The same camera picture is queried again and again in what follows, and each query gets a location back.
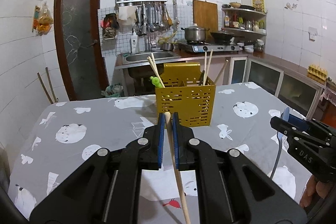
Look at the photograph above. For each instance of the white hanging cloth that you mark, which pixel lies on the white hanging cloth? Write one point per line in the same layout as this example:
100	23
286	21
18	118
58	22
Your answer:
126	16

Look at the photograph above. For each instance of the thin wooden stick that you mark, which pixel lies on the thin wooden stick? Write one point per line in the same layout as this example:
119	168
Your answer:
51	85
44	88

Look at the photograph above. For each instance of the yellow wall poster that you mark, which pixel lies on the yellow wall poster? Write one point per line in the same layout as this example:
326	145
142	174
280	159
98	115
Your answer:
258	4

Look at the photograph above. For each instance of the light blue spoon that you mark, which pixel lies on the light blue spoon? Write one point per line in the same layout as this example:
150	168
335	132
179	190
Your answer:
278	150

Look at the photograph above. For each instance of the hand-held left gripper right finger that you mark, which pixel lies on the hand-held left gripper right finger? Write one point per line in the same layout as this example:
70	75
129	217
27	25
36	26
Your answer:
176	140

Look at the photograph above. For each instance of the hanging orange snack bag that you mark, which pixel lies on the hanging orange snack bag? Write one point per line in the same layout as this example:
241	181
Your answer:
43	19

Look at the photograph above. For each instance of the kitchen counter with cabinets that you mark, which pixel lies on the kitchen counter with cabinets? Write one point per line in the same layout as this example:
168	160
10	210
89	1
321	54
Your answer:
288	82

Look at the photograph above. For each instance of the small steel saucepan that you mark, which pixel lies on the small steel saucepan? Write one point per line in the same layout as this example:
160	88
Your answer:
166	46

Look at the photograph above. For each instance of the crumpled plastic bags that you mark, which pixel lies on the crumpled plastic bags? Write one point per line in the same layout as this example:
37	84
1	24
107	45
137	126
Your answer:
113	90

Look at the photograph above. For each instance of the brown door with frosted glass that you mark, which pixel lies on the brown door with frosted glass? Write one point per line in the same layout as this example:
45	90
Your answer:
78	40

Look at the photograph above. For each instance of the metal wall rack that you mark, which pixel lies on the metal wall rack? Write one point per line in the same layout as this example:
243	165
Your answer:
141	1

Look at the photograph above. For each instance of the metal corner shelf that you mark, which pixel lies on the metal corner shelf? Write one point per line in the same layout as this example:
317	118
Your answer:
244	31

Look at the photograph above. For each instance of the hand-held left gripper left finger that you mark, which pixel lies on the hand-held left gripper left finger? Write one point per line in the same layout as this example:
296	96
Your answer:
158	134

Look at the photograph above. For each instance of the stack of white bowls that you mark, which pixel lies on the stack of white bowls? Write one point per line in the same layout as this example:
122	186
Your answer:
249	47

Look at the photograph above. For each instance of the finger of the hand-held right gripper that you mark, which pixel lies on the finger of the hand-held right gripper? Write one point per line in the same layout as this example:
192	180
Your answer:
288	129
299	121

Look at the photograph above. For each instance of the steel pot with lid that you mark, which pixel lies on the steel pot with lid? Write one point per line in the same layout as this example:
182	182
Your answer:
194	33

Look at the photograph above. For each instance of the row of hanging metal utensils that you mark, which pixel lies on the row of hanging metal utensils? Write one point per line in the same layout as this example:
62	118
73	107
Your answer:
153	18

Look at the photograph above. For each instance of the white soap bottle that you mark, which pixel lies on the white soap bottle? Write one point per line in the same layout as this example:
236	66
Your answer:
134	41

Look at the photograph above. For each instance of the row of condiment bottles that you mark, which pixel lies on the row of condiment bottles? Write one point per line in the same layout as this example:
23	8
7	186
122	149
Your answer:
242	23

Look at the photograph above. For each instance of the black wok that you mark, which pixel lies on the black wok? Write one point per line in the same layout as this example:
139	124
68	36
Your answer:
221	35

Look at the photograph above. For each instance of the grey printed tablecloth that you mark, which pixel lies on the grey printed tablecloth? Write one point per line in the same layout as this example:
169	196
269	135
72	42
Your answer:
92	121

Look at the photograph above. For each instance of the red and black hanging bag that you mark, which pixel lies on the red and black hanging bag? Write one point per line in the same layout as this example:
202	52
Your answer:
109	26

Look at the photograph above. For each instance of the person's right hand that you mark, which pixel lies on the person's right hand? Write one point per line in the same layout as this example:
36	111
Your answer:
313	191

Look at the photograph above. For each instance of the wall hooks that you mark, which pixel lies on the wall hooks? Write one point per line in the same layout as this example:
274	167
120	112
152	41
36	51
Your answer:
290	5

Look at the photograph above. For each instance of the steel kitchen sink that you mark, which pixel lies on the steel kitchen sink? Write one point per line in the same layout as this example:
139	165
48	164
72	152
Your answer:
149	57

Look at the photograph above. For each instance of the yellow perforated utensil holder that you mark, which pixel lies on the yellow perforated utensil holder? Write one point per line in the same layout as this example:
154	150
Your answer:
183	100

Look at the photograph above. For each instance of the steel gas stove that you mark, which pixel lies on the steel gas stove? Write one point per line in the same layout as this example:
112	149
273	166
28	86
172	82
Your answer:
210	47

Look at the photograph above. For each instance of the yellow egg carton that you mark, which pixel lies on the yellow egg carton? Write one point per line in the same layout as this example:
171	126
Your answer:
317	71

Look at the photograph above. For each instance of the wooden cutting board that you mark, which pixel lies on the wooden cutting board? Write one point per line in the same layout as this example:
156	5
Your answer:
205	16

